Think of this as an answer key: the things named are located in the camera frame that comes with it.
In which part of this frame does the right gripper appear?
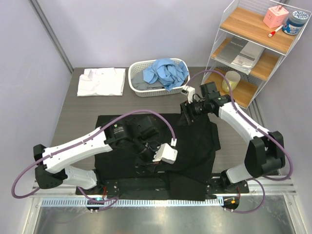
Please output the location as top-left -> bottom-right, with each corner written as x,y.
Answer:
177,97 -> 209,126

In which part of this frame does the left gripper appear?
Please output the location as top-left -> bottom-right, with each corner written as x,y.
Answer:
130,136 -> 163,172

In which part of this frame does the black long sleeve shirt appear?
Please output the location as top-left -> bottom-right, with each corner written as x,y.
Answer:
95,114 -> 221,201

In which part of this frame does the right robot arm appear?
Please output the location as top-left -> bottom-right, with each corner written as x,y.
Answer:
180,82 -> 285,193

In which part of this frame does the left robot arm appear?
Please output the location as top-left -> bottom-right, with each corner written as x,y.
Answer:
34,115 -> 159,195

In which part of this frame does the blue crumpled shirt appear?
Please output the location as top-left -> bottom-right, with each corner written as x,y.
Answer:
143,58 -> 189,91

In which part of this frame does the yellow translucent cup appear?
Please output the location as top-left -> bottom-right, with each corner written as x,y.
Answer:
221,71 -> 241,93

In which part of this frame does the grey shirt in basket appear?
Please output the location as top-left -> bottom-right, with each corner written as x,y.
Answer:
131,72 -> 164,91

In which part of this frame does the white plastic laundry basket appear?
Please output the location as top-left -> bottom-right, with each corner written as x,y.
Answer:
128,58 -> 190,98

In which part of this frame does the white grey booklet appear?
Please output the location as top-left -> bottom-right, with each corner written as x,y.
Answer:
231,41 -> 264,75

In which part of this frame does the folded white shirt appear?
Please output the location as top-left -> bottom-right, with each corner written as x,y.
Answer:
77,67 -> 126,97

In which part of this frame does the pink cube power strip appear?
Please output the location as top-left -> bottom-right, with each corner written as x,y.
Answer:
263,5 -> 289,28

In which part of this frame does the blue patterned jar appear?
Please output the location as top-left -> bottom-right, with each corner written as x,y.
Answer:
282,11 -> 309,36

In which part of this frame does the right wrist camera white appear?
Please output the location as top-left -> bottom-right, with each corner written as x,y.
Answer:
181,85 -> 195,103

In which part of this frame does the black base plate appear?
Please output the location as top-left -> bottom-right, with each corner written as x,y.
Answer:
83,173 -> 249,201

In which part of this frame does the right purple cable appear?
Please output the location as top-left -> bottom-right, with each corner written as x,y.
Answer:
186,70 -> 293,213

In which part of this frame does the purple cable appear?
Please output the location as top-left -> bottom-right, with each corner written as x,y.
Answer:
11,109 -> 178,212
186,70 -> 293,213

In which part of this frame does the white wire wooden shelf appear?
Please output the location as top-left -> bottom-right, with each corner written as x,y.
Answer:
202,0 -> 312,109

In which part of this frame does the aluminium frame rail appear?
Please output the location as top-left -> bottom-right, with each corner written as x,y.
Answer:
31,177 -> 296,197

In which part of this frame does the white slotted cable duct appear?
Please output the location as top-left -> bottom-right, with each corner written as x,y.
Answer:
41,196 -> 224,208

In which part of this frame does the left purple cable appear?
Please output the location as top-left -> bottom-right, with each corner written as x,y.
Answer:
11,109 -> 178,212

